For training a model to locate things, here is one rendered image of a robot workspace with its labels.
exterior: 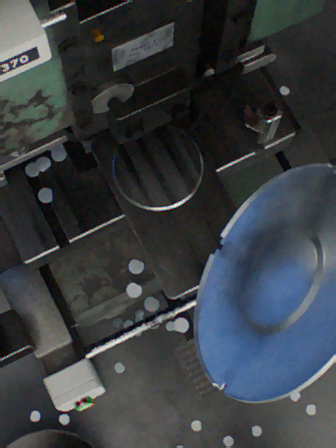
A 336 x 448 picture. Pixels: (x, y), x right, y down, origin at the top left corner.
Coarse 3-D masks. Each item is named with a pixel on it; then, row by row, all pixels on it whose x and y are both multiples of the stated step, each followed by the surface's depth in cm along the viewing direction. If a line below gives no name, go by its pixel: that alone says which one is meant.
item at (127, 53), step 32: (96, 0) 75; (128, 0) 75; (160, 0) 77; (192, 0) 81; (96, 32) 77; (128, 32) 80; (160, 32) 84; (192, 32) 88; (96, 64) 84; (128, 64) 87; (160, 64) 91; (192, 64) 96; (96, 96) 89; (128, 96) 92; (160, 96) 93; (96, 128) 100; (128, 128) 96
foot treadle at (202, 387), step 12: (168, 300) 171; (180, 300) 171; (192, 324) 169; (192, 336) 168; (180, 348) 167; (192, 348) 167; (180, 360) 166; (192, 360) 166; (192, 372) 165; (192, 384) 165; (204, 384) 165; (204, 396) 164
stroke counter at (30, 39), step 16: (0, 0) 56; (16, 0) 56; (0, 16) 56; (16, 16) 56; (32, 16) 56; (48, 16) 58; (64, 16) 58; (0, 32) 56; (16, 32) 56; (32, 32) 56; (0, 48) 55; (16, 48) 55; (32, 48) 56; (48, 48) 58; (0, 64) 56; (16, 64) 57; (32, 64) 59; (0, 80) 58
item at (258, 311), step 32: (256, 192) 102; (288, 192) 98; (320, 192) 93; (256, 224) 100; (288, 224) 95; (320, 224) 91; (256, 256) 97; (288, 256) 92; (320, 256) 88; (224, 288) 100; (256, 288) 94; (288, 288) 90; (320, 288) 86; (224, 320) 97; (256, 320) 92; (288, 320) 88; (320, 320) 84; (224, 352) 95; (256, 352) 90; (288, 352) 86; (320, 352) 82; (256, 384) 88; (288, 384) 84
